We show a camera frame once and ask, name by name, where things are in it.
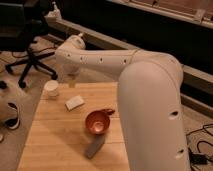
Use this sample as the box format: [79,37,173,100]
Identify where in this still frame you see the white spray bottle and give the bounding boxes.
[45,1,62,21]

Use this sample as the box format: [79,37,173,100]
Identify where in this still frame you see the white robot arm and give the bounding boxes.
[56,35,190,171]

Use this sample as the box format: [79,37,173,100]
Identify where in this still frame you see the white sponge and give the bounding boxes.
[65,95,84,110]

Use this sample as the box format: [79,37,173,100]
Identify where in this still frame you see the black office chair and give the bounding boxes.
[0,0,58,88]

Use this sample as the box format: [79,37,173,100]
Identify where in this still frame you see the black floor cables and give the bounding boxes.
[185,123,213,171]

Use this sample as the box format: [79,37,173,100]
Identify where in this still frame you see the copper measuring cup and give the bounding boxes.
[85,108,115,135]

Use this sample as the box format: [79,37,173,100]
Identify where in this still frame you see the black and white shoe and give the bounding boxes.
[5,103,20,130]

